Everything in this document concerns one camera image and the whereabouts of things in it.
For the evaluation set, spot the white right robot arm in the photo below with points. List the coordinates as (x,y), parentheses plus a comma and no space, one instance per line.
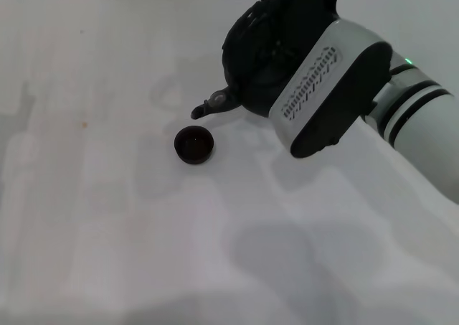
(419,117)

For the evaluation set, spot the small dark brown teacup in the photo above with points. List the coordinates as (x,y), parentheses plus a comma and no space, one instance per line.
(194,145)

